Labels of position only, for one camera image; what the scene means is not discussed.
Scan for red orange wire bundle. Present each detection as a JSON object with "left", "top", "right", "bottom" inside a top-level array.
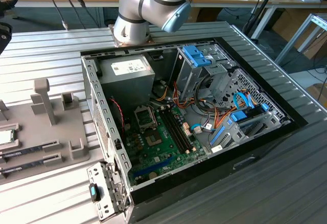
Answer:
[{"left": 173, "top": 80, "right": 196, "bottom": 111}]

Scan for wooden desk white legs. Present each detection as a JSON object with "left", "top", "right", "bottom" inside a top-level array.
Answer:
[{"left": 190, "top": 0, "right": 327, "bottom": 39}]

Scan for green motherboard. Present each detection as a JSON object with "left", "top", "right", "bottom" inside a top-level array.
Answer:
[{"left": 124, "top": 103, "right": 207, "bottom": 186}]

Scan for grey parts rack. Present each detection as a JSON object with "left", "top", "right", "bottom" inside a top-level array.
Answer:
[{"left": 0, "top": 78, "right": 92, "bottom": 184}]

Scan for black power cable bundle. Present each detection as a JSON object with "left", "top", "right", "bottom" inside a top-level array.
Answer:
[{"left": 193, "top": 75, "right": 218, "bottom": 114}]

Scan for grey dangling cable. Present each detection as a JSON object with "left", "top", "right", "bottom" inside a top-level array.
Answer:
[{"left": 40, "top": 0, "right": 70, "bottom": 31}]

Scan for metal expansion slot bracket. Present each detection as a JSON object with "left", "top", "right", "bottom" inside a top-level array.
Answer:
[{"left": 86, "top": 160, "right": 133, "bottom": 221}]

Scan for black RAM slot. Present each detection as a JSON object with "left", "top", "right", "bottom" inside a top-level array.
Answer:
[
  {"left": 160, "top": 109, "right": 186, "bottom": 155},
  {"left": 166, "top": 108, "right": 193, "bottom": 152}
]

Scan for CPU socket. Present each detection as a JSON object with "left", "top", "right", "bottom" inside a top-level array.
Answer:
[{"left": 145, "top": 131, "right": 164, "bottom": 147}]

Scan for blue data wire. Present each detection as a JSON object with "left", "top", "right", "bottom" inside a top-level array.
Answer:
[{"left": 232, "top": 92, "right": 258, "bottom": 112}]

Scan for small brown cardboard box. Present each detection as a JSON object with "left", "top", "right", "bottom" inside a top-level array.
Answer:
[{"left": 305, "top": 83, "right": 327, "bottom": 102}]

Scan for black latch blue button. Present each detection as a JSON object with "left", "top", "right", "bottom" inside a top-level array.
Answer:
[{"left": 88, "top": 183, "right": 105, "bottom": 204}]

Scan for blue disk carrier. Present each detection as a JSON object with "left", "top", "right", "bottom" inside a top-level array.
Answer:
[{"left": 229, "top": 110, "right": 249, "bottom": 123}]

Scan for silver CPU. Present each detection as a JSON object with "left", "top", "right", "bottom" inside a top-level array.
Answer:
[{"left": 0, "top": 129, "right": 15, "bottom": 145}]

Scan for stacked brown cardboard boxes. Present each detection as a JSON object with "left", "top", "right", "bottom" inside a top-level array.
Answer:
[{"left": 272, "top": 9, "right": 327, "bottom": 60}]

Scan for aluminium profile frame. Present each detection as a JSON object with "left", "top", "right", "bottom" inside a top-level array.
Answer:
[{"left": 274, "top": 13, "right": 327, "bottom": 65}]

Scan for perforated metal cage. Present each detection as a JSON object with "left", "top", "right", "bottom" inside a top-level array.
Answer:
[{"left": 213, "top": 68, "right": 287, "bottom": 122}]

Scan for RAM stick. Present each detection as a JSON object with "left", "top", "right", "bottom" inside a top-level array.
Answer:
[
  {"left": 0, "top": 145, "right": 44, "bottom": 159},
  {"left": 0, "top": 160, "right": 44, "bottom": 175}
]

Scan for blue expansion slot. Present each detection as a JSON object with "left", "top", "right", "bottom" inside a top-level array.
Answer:
[{"left": 134, "top": 156, "right": 176, "bottom": 176}]

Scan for grey power supply unit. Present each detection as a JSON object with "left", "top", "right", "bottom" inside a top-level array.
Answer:
[{"left": 98, "top": 55, "right": 156, "bottom": 107}]

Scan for black PC case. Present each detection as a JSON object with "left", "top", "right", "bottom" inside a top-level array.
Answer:
[{"left": 80, "top": 36, "right": 309, "bottom": 223}]

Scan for grey metal disk bay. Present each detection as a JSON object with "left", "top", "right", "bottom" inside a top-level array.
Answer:
[{"left": 208, "top": 111, "right": 292, "bottom": 155}]

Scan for black tripod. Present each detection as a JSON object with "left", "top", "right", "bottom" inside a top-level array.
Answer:
[{"left": 242, "top": 0, "right": 282, "bottom": 40}]

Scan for black case fan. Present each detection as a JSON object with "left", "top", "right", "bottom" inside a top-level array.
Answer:
[{"left": 106, "top": 96, "right": 126, "bottom": 135}]

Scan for blue plastic drive latch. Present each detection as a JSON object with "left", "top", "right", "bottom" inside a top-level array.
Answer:
[{"left": 182, "top": 44, "right": 213, "bottom": 68}]

